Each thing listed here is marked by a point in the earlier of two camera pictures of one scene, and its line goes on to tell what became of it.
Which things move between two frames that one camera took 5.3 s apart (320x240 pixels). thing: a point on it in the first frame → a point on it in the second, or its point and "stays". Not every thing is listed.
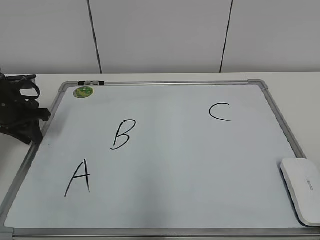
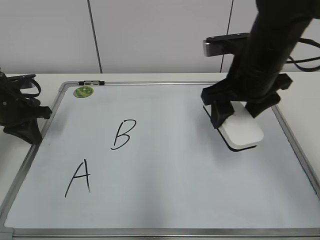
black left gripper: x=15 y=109 stays
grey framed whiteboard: x=158 y=160 stays
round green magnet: x=81 y=92 stays
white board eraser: x=302 y=177 → x=242 y=131
